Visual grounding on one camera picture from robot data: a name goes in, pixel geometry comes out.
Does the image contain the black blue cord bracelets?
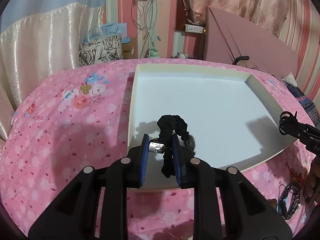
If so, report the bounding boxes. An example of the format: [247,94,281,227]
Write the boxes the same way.
[275,181,302,221]

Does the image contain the black fabric scrunchie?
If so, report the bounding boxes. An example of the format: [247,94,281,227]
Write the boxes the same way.
[157,115,196,178]

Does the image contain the black hair claw clip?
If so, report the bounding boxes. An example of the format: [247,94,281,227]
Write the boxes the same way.
[279,111,299,138]

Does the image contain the white shallow cardboard tray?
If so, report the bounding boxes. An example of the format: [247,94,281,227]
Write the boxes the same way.
[124,63,296,190]

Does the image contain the pink floral bed sheet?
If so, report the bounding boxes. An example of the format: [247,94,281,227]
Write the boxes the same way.
[1,59,315,239]

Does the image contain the pink patterned curtain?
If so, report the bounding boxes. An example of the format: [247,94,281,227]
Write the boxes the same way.
[175,0,308,38]

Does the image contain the white power strip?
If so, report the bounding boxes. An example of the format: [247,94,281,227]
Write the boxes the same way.
[184,24,204,34]

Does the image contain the black white floral bag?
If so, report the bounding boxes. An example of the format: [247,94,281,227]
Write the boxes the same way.
[79,35,123,66]

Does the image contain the mint green bottle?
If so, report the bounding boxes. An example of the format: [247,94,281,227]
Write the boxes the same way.
[145,48,160,58]

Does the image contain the blue and cream curtain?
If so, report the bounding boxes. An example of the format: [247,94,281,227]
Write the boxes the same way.
[1,0,105,140]

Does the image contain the light blue gift bag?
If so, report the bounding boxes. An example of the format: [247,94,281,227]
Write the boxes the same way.
[84,22,127,43]

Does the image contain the hanging white charger cables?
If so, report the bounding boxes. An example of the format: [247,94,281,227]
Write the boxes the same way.
[131,0,161,58]

